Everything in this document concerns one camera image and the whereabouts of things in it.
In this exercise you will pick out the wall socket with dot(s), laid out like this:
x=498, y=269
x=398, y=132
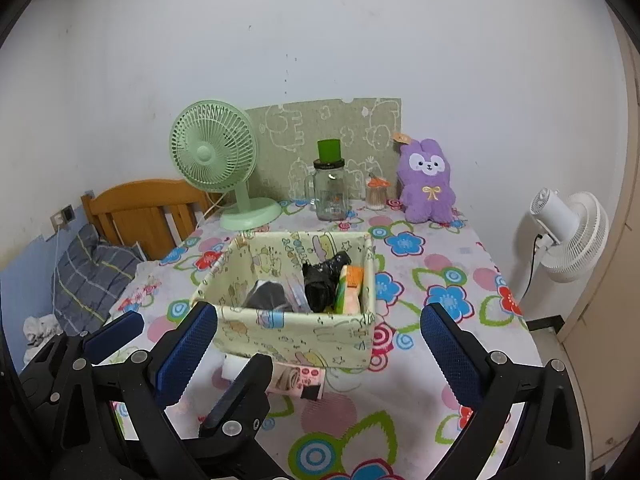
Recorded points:
x=63, y=215

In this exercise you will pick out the white pink printed packet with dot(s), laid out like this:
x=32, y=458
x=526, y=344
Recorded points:
x=295, y=377

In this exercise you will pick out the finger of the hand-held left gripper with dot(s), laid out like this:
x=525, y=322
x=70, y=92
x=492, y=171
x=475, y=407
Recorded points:
x=115, y=335
x=240, y=395

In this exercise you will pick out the black bag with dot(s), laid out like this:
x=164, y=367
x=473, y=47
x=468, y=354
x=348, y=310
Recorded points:
x=322, y=280

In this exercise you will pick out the floral tablecloth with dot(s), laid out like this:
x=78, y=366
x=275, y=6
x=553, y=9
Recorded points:
x=425, y=270

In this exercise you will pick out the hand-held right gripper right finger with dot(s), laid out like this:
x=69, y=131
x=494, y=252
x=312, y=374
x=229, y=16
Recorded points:
x=450, y=355

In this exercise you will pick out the green cartoon printed board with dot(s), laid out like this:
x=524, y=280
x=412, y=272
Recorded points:
x=350, y=125

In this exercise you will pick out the glass cotton swab jar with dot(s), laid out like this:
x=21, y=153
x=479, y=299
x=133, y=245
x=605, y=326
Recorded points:
x=376, y=196

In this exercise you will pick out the yellow printed fabric storage box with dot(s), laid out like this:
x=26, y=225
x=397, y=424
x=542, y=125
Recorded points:
x=300, y=335

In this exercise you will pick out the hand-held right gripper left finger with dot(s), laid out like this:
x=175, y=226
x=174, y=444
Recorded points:
x=187, y=355

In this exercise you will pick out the white standing fan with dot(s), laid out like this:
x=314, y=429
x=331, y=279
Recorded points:
x=575, y=240

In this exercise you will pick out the green cup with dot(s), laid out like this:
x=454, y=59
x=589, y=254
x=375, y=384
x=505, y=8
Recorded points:
x=329, y=150

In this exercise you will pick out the orange green sponge packet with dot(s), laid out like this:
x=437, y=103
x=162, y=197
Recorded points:
x=350, y=290

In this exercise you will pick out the glass mug jar black lid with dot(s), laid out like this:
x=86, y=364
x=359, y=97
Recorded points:
x=330, y=195

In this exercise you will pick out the purple plush bunny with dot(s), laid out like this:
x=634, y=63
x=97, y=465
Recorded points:
x=427, y=195

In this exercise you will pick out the grey plaid pillow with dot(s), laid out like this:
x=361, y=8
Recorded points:
x=90, y=280

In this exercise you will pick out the black cloth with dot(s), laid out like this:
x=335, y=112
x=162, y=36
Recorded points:
x=267, y=296

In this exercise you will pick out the green desk fan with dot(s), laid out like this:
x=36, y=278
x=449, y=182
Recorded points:
x=210, y=150

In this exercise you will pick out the white crumpled cloth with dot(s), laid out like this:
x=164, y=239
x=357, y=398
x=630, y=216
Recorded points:
x=42, y=329

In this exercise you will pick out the wooden bed headboard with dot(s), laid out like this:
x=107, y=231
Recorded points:
x=135, y=210

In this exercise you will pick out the blue bed sheet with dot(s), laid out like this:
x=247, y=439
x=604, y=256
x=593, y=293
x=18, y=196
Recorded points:
x=25, y=290

